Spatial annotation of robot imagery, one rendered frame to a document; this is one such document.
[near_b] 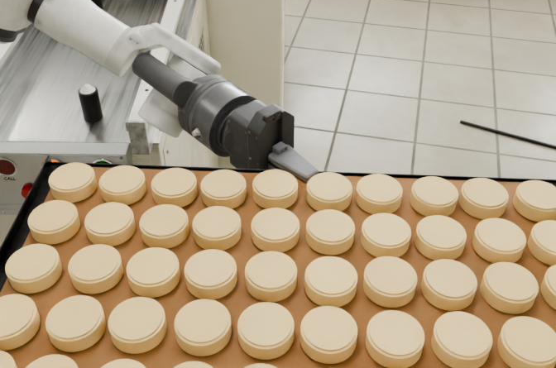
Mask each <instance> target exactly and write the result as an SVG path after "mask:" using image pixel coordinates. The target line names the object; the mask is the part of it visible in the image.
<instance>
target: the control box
mask: <svg viewBox="0 0 556 368"><path fill-rule="evenodd" d="M48 155H49V156H50V159H51V160H54V161H57V162H73V163H76V162H78V163H96V162H98V161H105V162H108V163H109V164H120V165H133V162H132V152H131V147H130V144H129V143H84V142H11V141H0V160H7V161H9V162H11V163H12V164H13V165H14V167H15V172H14V173H13V174H10V175H5V174H1V173H0V214H1V215H17V214H18V213H19V211H20V209H21V207H22V205H23V203H24V201H25V198H24V197H23V196H22V194H21V191H22V188H23V186H25V185H28V184H30V185H33V184H34V182H35V180H36V177H37V175H38V174H39V172H40V170H41V168H42V166H43V164H44V163H45V161H46V158H47V156H48Z"/></svg>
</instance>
